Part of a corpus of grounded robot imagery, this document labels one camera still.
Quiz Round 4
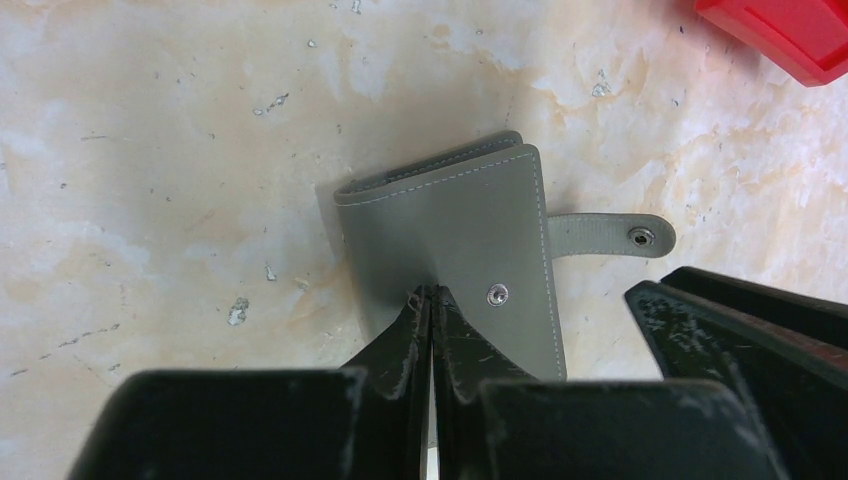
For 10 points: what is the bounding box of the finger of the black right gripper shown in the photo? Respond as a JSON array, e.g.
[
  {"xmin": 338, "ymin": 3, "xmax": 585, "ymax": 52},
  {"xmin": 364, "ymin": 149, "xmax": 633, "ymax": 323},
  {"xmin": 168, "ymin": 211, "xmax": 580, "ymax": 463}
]
[{"xmin": 625, "ymin": 267, "xmax": 847, "ymax": 479}]

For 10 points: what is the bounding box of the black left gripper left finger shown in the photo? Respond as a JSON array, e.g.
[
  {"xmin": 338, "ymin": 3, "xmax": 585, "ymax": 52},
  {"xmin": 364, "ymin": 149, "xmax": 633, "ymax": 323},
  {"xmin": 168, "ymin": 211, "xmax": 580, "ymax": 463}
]
[{"xmin": 70, "ymin": 287, "xmax": 431, "ymax": 479}]

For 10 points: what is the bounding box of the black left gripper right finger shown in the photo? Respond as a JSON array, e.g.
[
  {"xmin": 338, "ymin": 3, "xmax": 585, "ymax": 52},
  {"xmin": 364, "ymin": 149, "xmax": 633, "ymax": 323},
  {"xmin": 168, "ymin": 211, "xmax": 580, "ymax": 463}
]
[{"xmin": 430, "ymin": 287, "xmax": 787, "ymax": 479}]

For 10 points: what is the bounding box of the grey leather card holder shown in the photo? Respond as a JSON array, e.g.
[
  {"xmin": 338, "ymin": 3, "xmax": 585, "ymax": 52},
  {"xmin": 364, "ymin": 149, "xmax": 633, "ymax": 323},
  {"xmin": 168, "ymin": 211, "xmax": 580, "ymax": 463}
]
[{"xmin": 334, "ymin": 131, "xmax": 676, "ymax": 380}]

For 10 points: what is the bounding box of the red plastic bin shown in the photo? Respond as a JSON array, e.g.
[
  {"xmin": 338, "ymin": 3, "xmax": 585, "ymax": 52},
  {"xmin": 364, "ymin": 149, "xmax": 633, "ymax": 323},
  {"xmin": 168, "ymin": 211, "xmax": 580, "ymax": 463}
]
[{"xmin": 695, "ymin": 0, "xmax": 847, "ymax": 87}]

